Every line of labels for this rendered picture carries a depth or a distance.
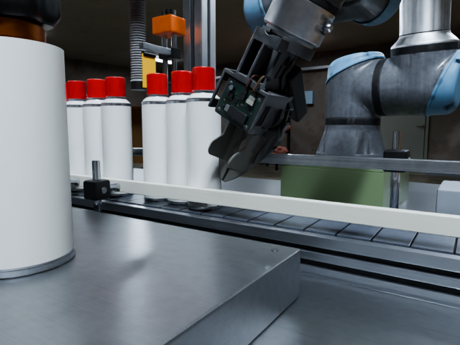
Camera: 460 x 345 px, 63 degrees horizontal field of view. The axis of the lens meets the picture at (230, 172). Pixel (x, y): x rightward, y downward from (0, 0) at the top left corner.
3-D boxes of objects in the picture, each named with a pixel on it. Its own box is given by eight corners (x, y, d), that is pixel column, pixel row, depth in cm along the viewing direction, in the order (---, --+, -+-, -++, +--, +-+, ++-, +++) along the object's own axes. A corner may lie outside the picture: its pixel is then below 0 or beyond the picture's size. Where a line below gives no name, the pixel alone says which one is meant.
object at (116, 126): (97, 195, 67) (92, 77, 65) (120, 191, 71) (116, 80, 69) (117, 198, 64) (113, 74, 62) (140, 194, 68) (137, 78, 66)
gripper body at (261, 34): (203, 109, 48) (244, 16, 43) (239, 111, 55) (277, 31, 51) (248, 140, 45) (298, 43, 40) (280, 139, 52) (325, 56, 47)
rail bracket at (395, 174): (370, 260, 49) (376, 131, 47) (382, 245, 55) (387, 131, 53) (398, 265, 47) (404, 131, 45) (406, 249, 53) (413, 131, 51)
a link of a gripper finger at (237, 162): (204, 184, 51) (233, 124, 48) (228, 179, 56) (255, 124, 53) (220, 197, 50) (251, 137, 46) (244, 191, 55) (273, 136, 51)
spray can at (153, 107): (137, 200, 62) (133, 72, 59) (153, 195, 67) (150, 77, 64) (166, 202, 60) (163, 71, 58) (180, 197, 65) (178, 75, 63)
